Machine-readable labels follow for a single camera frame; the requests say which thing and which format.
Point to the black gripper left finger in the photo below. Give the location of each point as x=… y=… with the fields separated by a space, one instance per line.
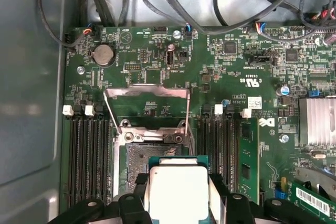
x=126 y=208

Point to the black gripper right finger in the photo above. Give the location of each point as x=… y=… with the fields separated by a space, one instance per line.
x=244 y=211

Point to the silver CPU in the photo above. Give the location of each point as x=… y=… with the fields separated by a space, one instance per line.
x=178 y=192

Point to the metal socket cover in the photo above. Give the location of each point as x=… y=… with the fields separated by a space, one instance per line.
x=157 y=91

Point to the CPU socket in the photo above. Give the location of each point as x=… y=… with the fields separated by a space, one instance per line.
x=136 y=161

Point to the black RAM slot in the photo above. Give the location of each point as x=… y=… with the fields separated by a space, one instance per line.
x=74 y=161
x=218 y=142
x=106 y=161
x=206 y=142
x=96 y=161
x=85 y=161
x=230 y=142

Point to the green RAM stick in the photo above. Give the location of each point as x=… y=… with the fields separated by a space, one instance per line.
x=248 y=155

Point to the silver finned heatsink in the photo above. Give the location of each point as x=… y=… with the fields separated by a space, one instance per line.
x=317 y=121

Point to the green motherboard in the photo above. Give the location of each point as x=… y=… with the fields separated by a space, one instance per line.
x=223 y=77

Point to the round coin battery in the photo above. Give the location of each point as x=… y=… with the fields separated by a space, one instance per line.
x=103 y=55

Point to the black PC case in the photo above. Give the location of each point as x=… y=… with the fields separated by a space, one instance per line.
x=26 y=77

